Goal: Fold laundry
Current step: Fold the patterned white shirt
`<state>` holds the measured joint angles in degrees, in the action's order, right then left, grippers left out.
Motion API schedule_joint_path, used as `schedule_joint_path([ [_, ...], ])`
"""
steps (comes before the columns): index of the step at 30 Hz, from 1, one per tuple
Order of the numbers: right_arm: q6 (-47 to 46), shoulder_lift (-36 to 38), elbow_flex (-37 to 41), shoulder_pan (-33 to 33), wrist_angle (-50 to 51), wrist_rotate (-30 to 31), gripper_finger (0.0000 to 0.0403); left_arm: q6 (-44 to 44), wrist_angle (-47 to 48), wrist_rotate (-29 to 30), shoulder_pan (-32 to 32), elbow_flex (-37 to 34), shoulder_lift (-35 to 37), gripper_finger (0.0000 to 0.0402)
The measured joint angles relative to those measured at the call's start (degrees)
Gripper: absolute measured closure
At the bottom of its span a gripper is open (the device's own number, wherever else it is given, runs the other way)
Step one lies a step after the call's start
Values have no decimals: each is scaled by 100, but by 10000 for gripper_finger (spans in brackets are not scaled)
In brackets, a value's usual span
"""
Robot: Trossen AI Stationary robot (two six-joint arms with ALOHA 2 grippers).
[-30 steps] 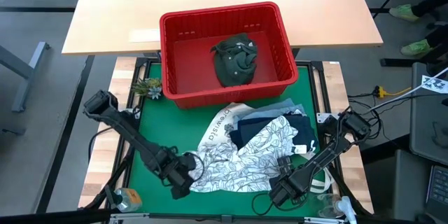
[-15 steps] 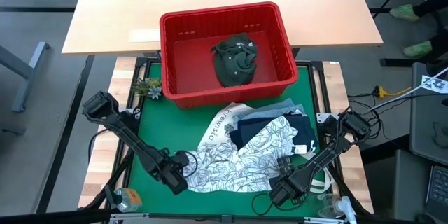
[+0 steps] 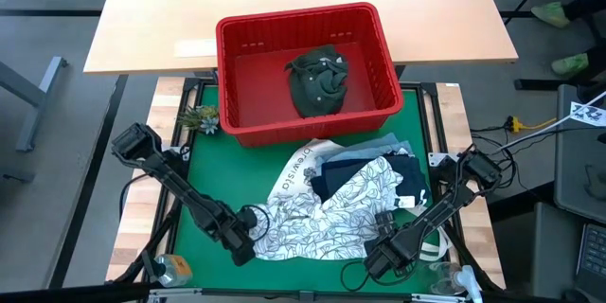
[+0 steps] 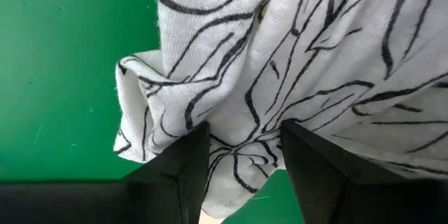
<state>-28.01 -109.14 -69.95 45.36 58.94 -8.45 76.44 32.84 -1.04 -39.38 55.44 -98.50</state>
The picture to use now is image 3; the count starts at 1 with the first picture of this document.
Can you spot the grey desk leg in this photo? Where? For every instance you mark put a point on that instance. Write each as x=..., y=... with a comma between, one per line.
x=35, y=99

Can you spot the small white cloth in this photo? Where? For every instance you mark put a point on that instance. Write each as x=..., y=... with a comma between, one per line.
x=331, y=227

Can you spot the black floor rail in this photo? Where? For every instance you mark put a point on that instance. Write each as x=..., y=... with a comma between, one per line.
x=90, y=180

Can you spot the clear glass cup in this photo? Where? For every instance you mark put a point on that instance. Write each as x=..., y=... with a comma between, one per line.
x=466, y=280

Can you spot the white printed tote bag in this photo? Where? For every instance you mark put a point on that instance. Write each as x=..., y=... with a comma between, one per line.
x=293, y=170

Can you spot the person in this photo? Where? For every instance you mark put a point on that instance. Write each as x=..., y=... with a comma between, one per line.
x=549, y=13

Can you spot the grey box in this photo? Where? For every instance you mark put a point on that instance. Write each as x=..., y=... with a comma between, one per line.
x=554, y=246

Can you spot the green table mat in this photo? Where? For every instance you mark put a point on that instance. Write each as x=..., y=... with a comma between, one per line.
x=227, y=170

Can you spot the black desk frame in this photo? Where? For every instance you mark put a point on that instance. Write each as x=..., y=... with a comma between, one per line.
x=540, y=14

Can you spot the light wooden desk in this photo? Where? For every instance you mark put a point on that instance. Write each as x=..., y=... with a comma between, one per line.
x=189, y=0

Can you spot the dark green garment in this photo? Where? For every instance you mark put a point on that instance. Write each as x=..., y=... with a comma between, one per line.
x=317, y=85

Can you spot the black horizontal bar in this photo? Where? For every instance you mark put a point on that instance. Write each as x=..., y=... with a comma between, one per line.
x=71, y=292

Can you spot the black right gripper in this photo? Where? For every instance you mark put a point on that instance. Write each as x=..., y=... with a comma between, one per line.
x=393, y=251

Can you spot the small succulent plant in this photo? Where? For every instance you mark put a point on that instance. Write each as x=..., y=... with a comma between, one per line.
x=201, y=120

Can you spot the grey cabinet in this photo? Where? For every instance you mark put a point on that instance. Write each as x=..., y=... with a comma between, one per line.
x=577, y=175

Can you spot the white paper strip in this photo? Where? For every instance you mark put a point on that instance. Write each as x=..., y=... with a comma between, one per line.
x=196, y=48

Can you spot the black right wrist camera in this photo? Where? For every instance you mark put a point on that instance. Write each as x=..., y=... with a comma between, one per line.
x=386, y=221

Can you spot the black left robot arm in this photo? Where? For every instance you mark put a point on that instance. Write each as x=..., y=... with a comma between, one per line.
x=175, y=184

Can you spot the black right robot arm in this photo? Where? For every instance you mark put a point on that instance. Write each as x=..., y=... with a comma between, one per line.
x=454, y=194

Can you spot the light blue denim jeans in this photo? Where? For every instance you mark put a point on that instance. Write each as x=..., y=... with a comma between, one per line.
x=374, y=144

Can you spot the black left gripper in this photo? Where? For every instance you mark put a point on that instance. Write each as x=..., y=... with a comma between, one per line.
x=234, y=237

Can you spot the dark keyboard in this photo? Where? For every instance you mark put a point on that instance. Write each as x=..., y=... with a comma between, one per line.
x=594, y=255

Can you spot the navy garment with white tag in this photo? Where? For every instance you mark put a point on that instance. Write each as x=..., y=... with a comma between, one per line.
x=341, y=175

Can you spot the white patterned marker tag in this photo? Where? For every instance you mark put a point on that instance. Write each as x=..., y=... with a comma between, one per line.
x=587, y=114

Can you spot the red plastic laundry basket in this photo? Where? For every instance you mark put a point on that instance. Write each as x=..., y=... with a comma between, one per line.
x=255, y=90

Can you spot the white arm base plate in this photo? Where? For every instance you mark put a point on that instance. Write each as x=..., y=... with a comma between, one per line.
x=438, y=159

